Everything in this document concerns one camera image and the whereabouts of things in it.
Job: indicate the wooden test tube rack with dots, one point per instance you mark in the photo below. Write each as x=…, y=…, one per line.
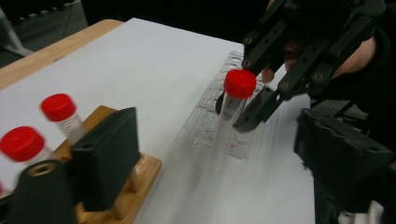
x=146, y=168

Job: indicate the red-capped clear tube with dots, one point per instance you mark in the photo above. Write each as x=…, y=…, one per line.
x=21, y=143
x=239, y=84
x=58, y=107

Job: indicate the grey metal stand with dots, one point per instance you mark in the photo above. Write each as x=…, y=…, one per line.
x=12, y=43

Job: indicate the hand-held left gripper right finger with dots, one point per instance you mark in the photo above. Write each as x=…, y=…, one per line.
x=342, y=161

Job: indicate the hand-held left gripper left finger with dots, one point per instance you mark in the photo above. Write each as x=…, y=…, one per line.
x=106, y=155

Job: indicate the white table mat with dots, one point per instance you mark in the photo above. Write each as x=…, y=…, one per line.
x=140, y=62

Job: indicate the clear plastic tube rack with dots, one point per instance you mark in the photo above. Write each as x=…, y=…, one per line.
x=205, y=124

